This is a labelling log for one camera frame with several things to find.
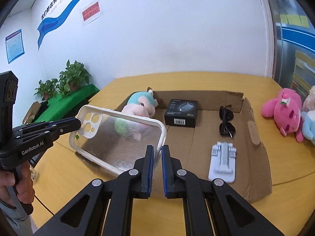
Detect light grey phone stand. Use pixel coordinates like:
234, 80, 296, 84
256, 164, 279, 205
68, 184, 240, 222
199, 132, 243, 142
208, 142, 236, 183

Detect clear cream phone case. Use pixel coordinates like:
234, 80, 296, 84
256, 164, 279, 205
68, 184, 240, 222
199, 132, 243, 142
69, 105, 167, 175

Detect black sunglasses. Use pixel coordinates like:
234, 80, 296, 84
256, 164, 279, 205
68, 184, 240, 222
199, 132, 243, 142
219, 105, 236, 138

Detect grey sleeve forearm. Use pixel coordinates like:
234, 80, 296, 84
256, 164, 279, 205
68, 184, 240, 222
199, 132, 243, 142
1, 201, 33, 236

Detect person's left hand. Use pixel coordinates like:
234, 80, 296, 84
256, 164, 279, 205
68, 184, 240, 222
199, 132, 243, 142
0, 161, 35, 208

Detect green cloth covered table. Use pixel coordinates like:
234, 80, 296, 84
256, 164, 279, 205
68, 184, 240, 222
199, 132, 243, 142
33, 84, 99, 123

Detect potted green plant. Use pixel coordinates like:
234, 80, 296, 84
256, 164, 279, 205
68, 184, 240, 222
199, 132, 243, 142
34, 78, 58, 101
57, 60, 91, 97

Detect brown cardboard box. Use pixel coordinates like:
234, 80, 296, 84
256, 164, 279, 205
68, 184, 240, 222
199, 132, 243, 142
154, 91, 272, 202

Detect pink pig plush toy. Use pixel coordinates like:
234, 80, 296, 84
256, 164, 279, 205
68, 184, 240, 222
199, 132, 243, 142
114, 87, 162, 136

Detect light blue plush toy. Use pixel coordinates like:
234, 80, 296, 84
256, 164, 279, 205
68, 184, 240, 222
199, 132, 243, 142
302, 110, 315, 145

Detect black charger box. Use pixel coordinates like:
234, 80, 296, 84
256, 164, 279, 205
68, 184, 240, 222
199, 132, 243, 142
164, 99, 197, 128

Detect pink strawberry bear plush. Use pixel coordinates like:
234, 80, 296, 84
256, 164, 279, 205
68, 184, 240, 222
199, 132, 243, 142
261, 88, 304, 143

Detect beige teddy plush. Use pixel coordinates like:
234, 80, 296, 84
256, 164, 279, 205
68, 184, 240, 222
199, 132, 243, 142
302, 86, 315, 112

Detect yellow sticky notes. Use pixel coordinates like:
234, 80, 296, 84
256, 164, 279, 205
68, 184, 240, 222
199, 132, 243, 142
280, 14, 310, 28

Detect blue framed wall poster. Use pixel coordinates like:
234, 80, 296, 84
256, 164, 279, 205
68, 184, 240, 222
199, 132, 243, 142
5, 29, 25, 63

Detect red white wall notice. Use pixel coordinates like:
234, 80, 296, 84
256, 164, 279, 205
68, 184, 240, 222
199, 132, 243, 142
82, 2, 101, 24

